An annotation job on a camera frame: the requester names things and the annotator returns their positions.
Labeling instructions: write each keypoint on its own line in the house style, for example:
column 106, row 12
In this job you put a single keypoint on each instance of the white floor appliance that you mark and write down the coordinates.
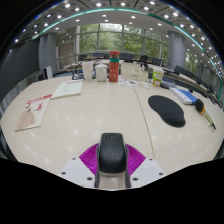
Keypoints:
column 48, row 72

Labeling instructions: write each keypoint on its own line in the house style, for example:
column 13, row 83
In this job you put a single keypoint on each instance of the black mouse pad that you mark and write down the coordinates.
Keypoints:
column 168, row 110

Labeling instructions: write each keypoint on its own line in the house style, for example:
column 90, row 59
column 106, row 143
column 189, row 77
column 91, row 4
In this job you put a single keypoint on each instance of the white paper booklet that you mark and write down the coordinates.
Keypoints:
column 68, row 89

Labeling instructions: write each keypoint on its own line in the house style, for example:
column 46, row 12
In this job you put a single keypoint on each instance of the long curved conference table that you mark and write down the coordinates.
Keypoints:
column 186, row 78

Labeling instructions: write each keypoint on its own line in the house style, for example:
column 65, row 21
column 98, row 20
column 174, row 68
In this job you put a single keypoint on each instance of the blue book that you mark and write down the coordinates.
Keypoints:
column 182, row 95

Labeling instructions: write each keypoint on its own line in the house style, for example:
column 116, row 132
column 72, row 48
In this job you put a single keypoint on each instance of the white lidded mug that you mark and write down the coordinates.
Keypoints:
column 101, row 73

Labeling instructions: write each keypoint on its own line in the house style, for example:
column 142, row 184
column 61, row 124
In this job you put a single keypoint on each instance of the colourful sticker sheet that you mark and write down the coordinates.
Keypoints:
column 133, row 83

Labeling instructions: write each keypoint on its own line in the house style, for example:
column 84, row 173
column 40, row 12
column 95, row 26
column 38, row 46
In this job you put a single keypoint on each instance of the black computer mouse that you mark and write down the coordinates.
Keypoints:
column 112, row 153

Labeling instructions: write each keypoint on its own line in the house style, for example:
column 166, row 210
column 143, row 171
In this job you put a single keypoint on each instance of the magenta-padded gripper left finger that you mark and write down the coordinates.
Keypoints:
column 75, row 170

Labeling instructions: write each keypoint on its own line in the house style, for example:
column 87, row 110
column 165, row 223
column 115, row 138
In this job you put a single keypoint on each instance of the red thermos bottle, green band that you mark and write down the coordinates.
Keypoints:
column 114, row 68

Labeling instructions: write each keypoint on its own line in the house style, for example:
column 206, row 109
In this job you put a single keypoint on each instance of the dark office chairs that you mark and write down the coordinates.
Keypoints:
column 156, row 61

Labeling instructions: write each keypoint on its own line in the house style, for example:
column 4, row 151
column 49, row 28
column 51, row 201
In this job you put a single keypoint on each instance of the red and white brochure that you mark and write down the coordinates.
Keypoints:
column 33, row 113

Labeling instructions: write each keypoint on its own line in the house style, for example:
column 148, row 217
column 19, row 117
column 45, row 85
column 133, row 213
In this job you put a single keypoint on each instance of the grey conference gooseneck microphone unit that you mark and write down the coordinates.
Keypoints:
column 167, row 84

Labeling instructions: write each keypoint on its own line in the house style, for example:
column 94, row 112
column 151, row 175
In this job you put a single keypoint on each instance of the green-printed paper drink cup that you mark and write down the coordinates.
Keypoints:
column 158, row 77

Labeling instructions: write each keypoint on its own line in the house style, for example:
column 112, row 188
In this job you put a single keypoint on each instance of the ceiling lights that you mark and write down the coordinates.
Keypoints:
column 98, row 4

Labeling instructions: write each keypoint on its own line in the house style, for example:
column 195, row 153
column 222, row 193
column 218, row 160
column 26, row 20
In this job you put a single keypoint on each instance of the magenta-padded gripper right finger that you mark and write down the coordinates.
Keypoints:
column 148, row 170

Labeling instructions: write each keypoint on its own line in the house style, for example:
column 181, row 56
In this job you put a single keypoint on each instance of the beige cardboard box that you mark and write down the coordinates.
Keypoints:
column 133, row 72

